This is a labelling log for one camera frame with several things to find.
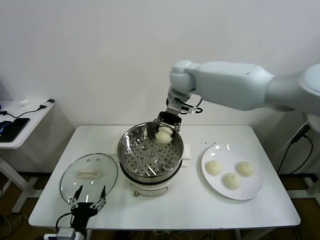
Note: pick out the blue computer mouse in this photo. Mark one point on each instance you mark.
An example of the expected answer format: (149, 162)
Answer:
(5, 126)

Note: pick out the glass pot lid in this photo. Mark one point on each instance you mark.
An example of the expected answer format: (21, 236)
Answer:
(100, 172)

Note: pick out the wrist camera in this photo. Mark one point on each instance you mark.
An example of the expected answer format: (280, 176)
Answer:
(66, 234)
(187, 109)

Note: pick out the white steamed baozi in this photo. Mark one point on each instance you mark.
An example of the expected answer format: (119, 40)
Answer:
(163, 138)
(214, 167)
(246, 168)
(232, 181)

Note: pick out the white shelf table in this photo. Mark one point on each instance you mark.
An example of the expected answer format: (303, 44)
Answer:
(311, 187)

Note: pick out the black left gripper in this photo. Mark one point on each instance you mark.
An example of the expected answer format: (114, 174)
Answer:
(83, 212)

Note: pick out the white round plate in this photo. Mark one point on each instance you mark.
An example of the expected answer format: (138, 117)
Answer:
(235, 155)

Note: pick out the small white object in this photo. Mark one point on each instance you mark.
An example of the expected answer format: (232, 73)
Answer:
(25, 102)

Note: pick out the black phone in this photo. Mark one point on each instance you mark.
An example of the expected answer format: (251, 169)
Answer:
(16, 127)

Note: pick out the black power adapter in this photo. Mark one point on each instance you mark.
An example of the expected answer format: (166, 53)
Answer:
(300, 133)

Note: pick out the white side table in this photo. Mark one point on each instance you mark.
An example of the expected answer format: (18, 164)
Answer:
(30, 110)

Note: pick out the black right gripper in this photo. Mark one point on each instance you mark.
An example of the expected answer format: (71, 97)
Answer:
(171, 117)

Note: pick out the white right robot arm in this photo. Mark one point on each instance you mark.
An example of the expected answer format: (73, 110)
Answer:
(225, 82)

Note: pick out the steel steamer basket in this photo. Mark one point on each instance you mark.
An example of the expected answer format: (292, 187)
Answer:
(140, 155)

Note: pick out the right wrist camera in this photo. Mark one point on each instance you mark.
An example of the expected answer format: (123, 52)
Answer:
(187, 109)

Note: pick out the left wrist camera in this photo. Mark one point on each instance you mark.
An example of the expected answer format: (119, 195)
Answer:
(66, 234)

